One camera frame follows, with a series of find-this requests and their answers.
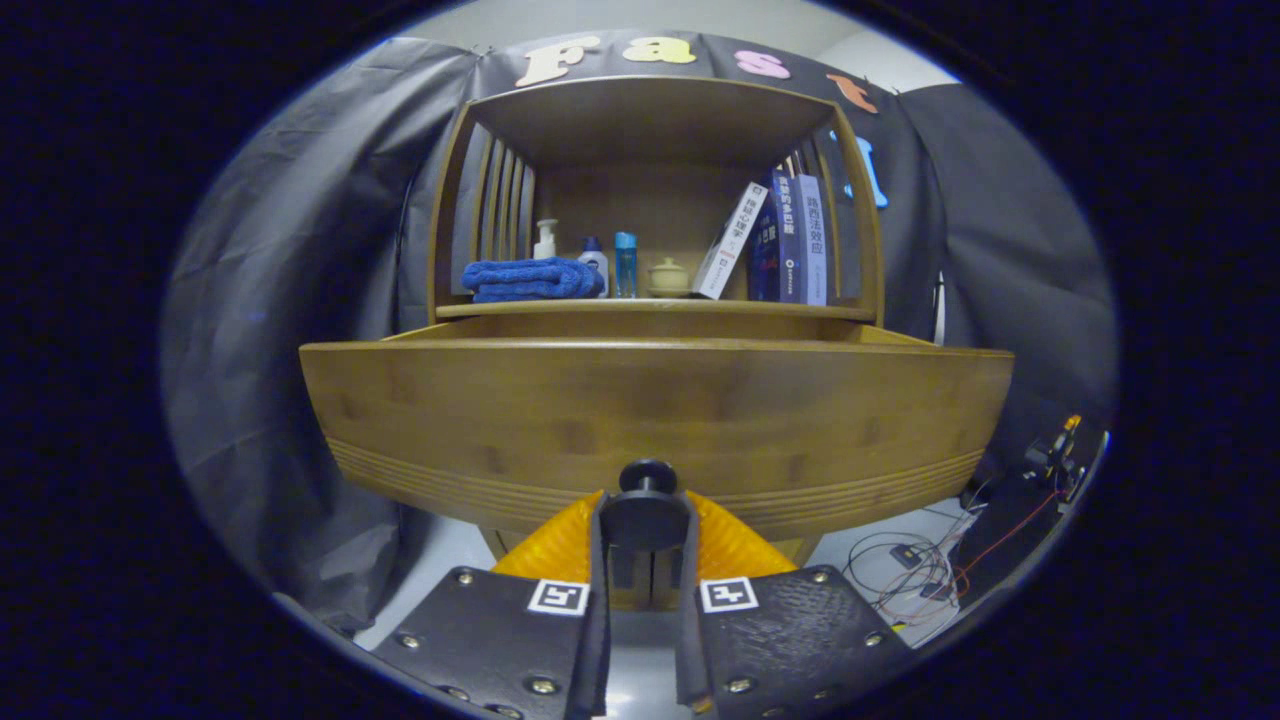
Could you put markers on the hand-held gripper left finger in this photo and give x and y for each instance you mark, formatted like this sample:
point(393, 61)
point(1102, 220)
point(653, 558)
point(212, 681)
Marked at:
point(500, 640)

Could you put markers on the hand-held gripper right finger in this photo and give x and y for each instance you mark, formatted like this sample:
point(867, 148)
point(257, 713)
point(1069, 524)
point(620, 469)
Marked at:
point(790, 640)

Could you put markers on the black drawer knob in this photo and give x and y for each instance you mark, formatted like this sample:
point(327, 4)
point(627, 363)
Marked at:
point(647, 515)

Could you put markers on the wooden drawer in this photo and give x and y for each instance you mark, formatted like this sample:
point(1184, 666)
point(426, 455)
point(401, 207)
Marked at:
point(650, 400)

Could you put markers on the wooden cabinet door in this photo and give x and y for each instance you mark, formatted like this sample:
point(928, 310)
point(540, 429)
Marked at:
point(632, 597)
point(666, 597)

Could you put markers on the wooden countertop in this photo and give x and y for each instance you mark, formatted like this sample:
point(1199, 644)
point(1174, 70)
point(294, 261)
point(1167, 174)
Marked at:
point(650, 306)

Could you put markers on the wooden cabinet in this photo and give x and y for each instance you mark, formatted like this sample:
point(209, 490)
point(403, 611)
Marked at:
point(650, 200)

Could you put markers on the black device with orange tip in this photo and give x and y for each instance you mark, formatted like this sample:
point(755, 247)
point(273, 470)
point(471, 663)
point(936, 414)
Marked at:
point(1050, 455)

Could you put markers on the folded blue towel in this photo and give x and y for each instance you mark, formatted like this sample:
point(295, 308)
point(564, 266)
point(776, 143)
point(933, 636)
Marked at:
point(530, 278)

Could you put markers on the beige lidded teacup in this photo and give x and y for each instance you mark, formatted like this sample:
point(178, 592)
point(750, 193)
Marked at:
point(668, 278)

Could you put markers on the white bottle with blue cap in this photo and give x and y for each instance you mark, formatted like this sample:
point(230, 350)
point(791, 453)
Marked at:
point(597, 262)

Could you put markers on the clear blue bottle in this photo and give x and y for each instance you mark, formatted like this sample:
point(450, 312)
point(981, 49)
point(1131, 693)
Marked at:
point(625, 265)

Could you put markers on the white pump bottle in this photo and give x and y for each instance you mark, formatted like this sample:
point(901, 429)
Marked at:
point(545, 245)

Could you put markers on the white book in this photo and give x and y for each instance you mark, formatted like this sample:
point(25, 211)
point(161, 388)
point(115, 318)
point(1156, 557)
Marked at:
point(730, 245)

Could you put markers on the dark blue book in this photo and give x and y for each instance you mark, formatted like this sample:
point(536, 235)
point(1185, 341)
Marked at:
point(785, 240)

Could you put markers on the light blue book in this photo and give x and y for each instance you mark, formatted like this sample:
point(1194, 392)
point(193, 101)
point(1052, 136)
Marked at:
point(812, 240)

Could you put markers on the black backdrop cloth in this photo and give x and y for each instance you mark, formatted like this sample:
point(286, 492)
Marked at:
point(300, 250)

